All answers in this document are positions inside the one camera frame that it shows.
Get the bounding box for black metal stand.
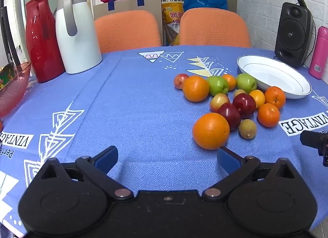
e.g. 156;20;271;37
0;7;20;66

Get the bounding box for dark red plum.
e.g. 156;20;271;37
233;93;257;119
217;102;241;131

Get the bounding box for white plate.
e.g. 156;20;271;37
237;55;312;99

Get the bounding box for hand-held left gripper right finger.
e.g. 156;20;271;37
203;147;299;201

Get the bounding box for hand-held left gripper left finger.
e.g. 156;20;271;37
38;146;133;201

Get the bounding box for yellow-orange citrus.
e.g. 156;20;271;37
248;89;266;109

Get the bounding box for blue bag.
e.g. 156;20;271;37
183;0;228;11

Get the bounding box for red yellow nectarine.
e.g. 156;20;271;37
210;93;230;113
173;73;190;90

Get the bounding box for green printed packet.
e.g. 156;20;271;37
0;63;14;88

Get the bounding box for yellow snack bag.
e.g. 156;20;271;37
161;2;185;47

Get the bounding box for blue printed tablecloth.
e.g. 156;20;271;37
0;46;328;238

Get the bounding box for red thermos jug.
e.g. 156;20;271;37
25;0;66;83

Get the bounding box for white thermos jug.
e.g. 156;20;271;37
55;0;103;74

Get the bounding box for black speaker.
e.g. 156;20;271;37
275;0;314;68

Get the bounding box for pink bottle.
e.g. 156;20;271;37
309;26;328;79

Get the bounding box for small tangerine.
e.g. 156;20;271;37
222;74;237;91

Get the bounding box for black speaker cable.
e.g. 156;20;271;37
305;20;319;66

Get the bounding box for pink plastic bowl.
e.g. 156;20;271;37
0;62;32;118

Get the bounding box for large orange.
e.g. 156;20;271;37
182;76;210;102
192;112;230;150

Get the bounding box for green apple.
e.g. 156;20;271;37
206;76;229;96
236;73;257;94

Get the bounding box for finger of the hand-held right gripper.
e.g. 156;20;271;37
300;130;328;167

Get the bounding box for orange chair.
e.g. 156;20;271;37
94;10;162;54
179;8;252;48

